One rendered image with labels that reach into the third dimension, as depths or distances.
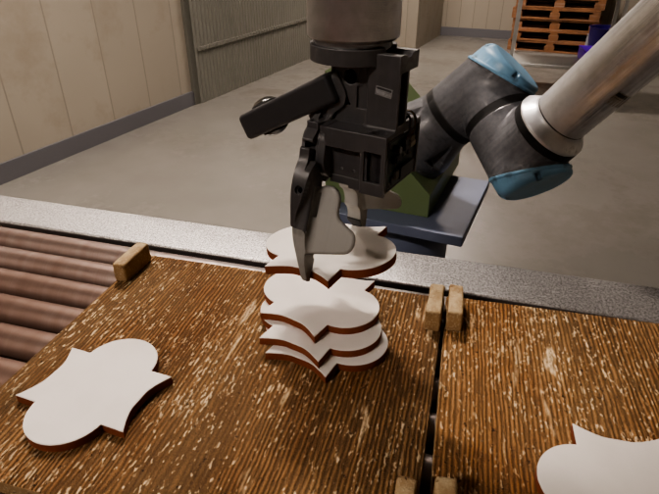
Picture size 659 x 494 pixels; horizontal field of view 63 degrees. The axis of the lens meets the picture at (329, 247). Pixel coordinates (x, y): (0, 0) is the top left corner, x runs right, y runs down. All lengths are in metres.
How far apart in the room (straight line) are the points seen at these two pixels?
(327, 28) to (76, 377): 0.40
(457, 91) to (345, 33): 0.54
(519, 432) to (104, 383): 0.39
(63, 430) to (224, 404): 0.14
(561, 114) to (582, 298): 0.26
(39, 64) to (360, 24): 3.63
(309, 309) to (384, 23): 0.30
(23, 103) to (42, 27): 0.49
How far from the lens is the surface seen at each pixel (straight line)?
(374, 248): 0.53
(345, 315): 0.58
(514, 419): 0.54
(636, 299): 0.79
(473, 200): 1.09
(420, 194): 0.98
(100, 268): 0.81
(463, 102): 0.95
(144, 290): 0.71
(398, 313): 0.64
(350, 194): 0.55
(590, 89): 0.82
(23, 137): 3.93
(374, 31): 0.43
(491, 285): 0.75
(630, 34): 0.80
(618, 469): 0.52
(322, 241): 0.48
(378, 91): 0.44
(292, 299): 0.60
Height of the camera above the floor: 1.32
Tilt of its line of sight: 30 degrees down
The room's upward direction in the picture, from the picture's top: straight up
